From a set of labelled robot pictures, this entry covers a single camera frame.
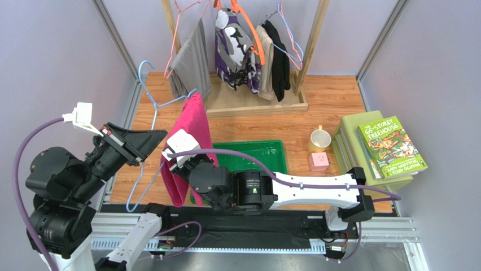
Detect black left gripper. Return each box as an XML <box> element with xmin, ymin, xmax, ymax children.
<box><xmin>72</xmin><ymin>120</ymin><xmax>169</xmax><ymax>201</ymax></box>

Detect light blue wire hanger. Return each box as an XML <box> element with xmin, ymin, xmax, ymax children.
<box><xmin>125</xmin><ymin>60</ymin><xmax>199</xmax><ymax>213</ymax></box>

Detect pink trousers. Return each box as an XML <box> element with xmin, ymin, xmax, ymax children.
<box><xmin>160</xmin><ymin>93</ymin><xmax>213</xmax><ymax>207</ymax></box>

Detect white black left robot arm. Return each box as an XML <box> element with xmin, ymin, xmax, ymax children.
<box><xmin>25</xmin><ymin>123</ymin><xmax>170</xmax><ymax>270</ymax></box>

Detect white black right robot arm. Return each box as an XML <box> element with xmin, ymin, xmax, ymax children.
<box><xmin>169</xmin><ymin>154</ymin><xmax>375</xmax><ymax>239</ymax></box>

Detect grey hanging trousers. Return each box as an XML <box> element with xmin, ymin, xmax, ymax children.
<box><xmin>167</xmin><ymin>19</ymin><xmax>212</xmax><ymax>99</ymax></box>

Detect orange plastic hanger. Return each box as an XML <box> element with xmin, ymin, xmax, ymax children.
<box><xmin>213</xmin><ymin>1</ymin><xmax>265</xmax><ymax>73</ymax></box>

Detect wooden clothes rack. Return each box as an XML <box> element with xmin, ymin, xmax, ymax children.
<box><xmin>160</xmin><ymin>0</ymin><xmax>331</xmax><ymax>120</ymax></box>

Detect green plastic tray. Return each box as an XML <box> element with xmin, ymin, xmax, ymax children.
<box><xmin>190</xmin><ymin>139</ymin><xmax>289</xmax><ymax>205</ymax></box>

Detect beige hanging garment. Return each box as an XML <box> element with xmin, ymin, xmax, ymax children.
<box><xmin>256</xmin><ymin>25</ymin><xmax>276</xmax><ymax>100</ymax></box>

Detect camouflage hanging garment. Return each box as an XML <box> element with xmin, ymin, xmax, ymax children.
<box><xmin>215</xmin><ymin>8</ymin><xmax>261</xmax><ymax>94</ymax></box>

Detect pink power socket cube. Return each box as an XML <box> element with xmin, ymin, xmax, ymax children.
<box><xmin>308</xmin><ymin>152</ymin><xmax>330</xmax><ymax>172</ymax></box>

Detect yellow ceramic mug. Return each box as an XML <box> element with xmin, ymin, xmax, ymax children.
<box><xmin>308</xmin><ymin>125</ymin><xmax>332</xmax><ymax>153</ymax></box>

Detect black hanging garment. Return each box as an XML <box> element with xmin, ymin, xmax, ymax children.
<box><xmin>261</xmin><ymin>20</ymin><xmax>291</xmax><ymax>102</ymax></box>

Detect green storage box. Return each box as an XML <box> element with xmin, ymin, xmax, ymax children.
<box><xmin>331</xmin><ymin>111</ymin><xmax>413</xmax><ymax>192</ymax></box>

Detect green treehouse book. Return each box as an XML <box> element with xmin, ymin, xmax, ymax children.
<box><xmin>357</xmin><ymin>116</ymin><xmax>428</xmax><ymax>180</ymax></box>

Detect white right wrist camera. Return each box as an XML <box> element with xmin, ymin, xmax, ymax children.
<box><xmin>162</xmin><ymin>129</ymin><xmax>201</xmax><ymax>161</ymax></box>

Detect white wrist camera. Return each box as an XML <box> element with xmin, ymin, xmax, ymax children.
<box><xmin>162</xmin><ymin>129</ymin><xmax>201</xmax><ymax>161</ymax></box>
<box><xmin>62</xmin><ymin>102</ymin><xmax>103</xmax><ymax>137</ymax></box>

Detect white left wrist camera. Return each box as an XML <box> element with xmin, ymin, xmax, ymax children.
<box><xmin>62</xmin><ymin>102</ymin><xmax>103</xmax><ymax>137</ymax></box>

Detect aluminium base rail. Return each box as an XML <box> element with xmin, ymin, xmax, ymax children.
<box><xmin>77</xmin><ymin>203</ymin><xmax>429</xmax><ymax>271</ymax></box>

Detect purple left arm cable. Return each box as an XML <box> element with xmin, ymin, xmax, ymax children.
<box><xmin>12</xmin><ymin>117</ymin><xmax>76</xmax><ymax>271</ymax></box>

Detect pink wire hanger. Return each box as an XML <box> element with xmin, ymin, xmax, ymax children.
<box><xmin>161</xmin><ymin>0</ymin><xmax>211</xmax><ymax>79</ymax></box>

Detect red wire hanger on rack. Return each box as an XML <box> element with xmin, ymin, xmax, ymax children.
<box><xmin>278</xmin><ymin>1</ymin><xmax>304</xmax><ymax>71</ymax></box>

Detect blue wire hanger on rack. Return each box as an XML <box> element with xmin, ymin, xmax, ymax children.
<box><xmin>263</xmin><ymin>0</ymin><xmax>304</xmax><ymax>70</ymax></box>

